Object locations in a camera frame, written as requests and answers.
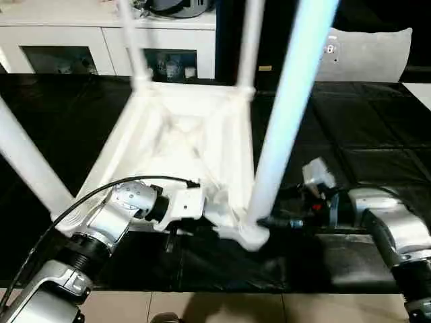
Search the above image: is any black work mat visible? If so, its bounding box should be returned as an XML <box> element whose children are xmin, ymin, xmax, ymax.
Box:
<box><xmin>0</xmin><ymin>73</ymin><xmax>431</xmax><ymax>293</ymax></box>

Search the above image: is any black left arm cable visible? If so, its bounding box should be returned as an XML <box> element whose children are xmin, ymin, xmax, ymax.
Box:
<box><xmin>0</xmin><ymin>176</ymin><xmax>201</xmax><ymax>312</ymax></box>

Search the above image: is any grey cushion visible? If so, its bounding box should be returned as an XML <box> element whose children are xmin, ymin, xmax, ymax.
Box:
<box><xmin>317</xmin><ymin>27</ymin><xmax>413</xmax><ymax>83</ymax></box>

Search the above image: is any black sofa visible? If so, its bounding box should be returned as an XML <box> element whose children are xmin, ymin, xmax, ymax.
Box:
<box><xmin>215</xmin><ymin>0</ymin><xmax>431</xmax><ymax>83</ymax></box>

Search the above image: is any white flat board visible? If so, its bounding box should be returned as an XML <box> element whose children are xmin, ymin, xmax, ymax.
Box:
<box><xmin>403</xmin><ymin>82</ymin><xmax>431</xmax><ymax>112</ymax></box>

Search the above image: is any white plastic table top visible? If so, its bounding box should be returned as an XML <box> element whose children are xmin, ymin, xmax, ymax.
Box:
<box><xmin>54</xmin><ymin>81</ymin><xmax>271</xmax><ymax>251</ymax></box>

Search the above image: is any white glass-door cabinet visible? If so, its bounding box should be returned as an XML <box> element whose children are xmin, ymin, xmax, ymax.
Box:
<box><xmin>0</xmin><ymin>0</ymin><xmax>218</xmax><ymax>80</ymax></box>

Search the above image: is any dark cabled device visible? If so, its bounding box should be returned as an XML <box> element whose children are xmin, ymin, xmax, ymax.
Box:
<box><xmin>133</xmin><ymin>0</ymin><xmax>216</xmax><ymax>20</ymax></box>

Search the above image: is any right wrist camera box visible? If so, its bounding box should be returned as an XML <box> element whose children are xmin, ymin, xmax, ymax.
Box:
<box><xmin>301</xmin><ymin>157</ymin><xmax>337</xmax><ymax>200</ymax></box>

